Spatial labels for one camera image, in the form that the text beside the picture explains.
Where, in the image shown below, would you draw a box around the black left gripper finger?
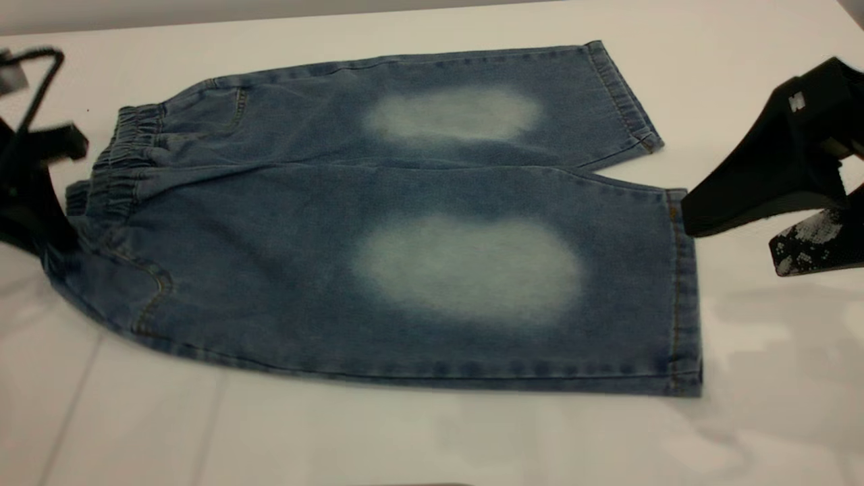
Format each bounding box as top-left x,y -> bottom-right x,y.
27,124 -> 89,163
0,121 -> 78,257

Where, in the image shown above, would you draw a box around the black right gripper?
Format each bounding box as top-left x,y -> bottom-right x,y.
682,59 -> 864,277

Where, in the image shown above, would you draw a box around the blue denim pants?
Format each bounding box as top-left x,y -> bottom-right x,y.
42,40 -> 704,398

